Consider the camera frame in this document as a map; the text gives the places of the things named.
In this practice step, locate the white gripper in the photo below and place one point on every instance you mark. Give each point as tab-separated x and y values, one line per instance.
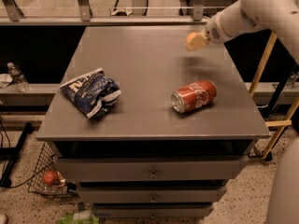
212	32

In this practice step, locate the orange fruit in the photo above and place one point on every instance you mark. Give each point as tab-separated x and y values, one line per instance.
190	36

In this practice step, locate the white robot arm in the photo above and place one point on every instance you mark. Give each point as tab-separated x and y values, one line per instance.
281	17

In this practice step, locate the red coke can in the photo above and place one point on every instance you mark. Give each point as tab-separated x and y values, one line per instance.
193	96

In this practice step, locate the blue chip bag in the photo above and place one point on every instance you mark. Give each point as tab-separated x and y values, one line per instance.
93	93

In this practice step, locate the grey drawer cabinet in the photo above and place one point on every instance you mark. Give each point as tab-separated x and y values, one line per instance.
149	63

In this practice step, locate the top grey drawer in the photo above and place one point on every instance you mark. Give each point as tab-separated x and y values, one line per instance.
131	170

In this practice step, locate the grey drawer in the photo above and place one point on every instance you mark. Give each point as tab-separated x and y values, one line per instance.
152	211
131	170
150	194

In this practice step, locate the bottom grey drawer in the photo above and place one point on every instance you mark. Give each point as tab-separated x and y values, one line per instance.
152	211

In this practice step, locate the middle grey drawer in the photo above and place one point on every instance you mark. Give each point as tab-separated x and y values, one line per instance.
150	194

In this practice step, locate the clear water bottle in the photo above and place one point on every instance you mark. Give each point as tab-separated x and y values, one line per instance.
18	77

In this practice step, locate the white crumpled cloth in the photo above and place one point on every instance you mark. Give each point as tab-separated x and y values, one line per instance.
5	80

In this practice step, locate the red apple in basket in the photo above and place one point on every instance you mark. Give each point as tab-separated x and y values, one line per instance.
50	178

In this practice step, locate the green white packet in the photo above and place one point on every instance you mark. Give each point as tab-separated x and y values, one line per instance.
83	217

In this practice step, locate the black stand base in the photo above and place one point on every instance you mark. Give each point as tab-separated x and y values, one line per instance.
9	156

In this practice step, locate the black wire basket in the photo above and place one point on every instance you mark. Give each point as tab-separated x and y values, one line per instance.
59	191

